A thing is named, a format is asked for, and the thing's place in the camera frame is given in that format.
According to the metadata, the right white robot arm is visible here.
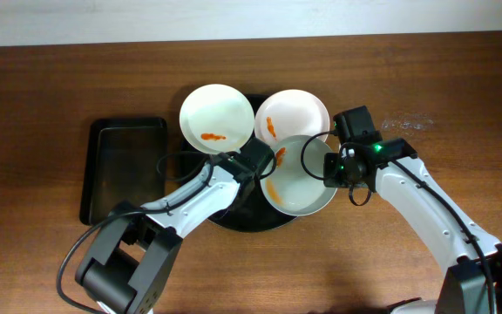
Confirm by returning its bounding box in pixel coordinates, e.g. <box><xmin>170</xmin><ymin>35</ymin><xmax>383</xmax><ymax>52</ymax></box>
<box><xmin>323</xmin><ymin>106</ymin><xmax>502</xmax><ymax>313</ymax></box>

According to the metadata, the light grey plate bottom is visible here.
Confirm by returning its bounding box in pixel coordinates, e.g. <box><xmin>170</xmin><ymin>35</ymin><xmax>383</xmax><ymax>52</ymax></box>
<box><xmin>260</xmin><ymin>135</ymin><xmax>337</xmax><ymax>216</ymax></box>

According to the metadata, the pinkish white plate top right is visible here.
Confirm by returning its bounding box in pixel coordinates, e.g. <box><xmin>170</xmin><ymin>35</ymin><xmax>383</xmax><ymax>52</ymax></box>
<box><xmin>254</xmin><ymin>89</ymin><xmax>330</xmax><ymax>146</ymax></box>

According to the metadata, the rectangular black tray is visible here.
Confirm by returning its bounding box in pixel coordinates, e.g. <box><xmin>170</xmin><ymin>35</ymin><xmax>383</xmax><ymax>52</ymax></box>
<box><xmin>79</xmin><ymin>117</ymin><xmax>168</xmax><ymax>226</ymax></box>

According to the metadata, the right black cable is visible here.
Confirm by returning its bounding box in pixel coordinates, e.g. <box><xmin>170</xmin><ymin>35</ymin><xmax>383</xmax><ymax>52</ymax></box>
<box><xmin>299</xmin><ymin>129</ymin><xmax>499</xmax><ymax>314</ymax></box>

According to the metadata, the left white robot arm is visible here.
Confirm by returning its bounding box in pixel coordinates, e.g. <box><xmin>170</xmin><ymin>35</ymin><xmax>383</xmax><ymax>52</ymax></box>
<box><xmin>75</xmin><ymin>138</ymin><xmax>275</xmax><ymax>313</ymax></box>

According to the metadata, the white plate top left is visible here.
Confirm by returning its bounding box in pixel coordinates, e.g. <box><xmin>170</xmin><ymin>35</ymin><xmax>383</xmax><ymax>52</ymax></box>
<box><xmin>179</xmin><ymin>84</ymin><xmax>254</xmax><ymax>154</ymax></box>

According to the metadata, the black cable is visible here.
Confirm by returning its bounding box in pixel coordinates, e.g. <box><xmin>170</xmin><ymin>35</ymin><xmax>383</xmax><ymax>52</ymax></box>
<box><xmin>56</xmin><ymin>150</ymin><xmax>278</xmax><ymax>314</ymax></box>
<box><xmin>299</xmin><ymin>129</ymin><xmax>499</xmax><ymax>314</ymax></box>

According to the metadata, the left black cable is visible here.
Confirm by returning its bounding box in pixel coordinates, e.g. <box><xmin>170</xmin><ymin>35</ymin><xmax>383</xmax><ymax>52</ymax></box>
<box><xmin>56</xmin><ymin>150</ymin><xmax>278</xmax><ymax>314</ymax></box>

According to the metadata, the round black serving tray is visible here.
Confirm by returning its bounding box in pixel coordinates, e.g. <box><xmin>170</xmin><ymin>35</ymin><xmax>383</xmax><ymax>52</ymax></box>
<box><xmin>181</xmin><ymin>94</ymin><xmax>292</xmax><ymax>232</ymax></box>

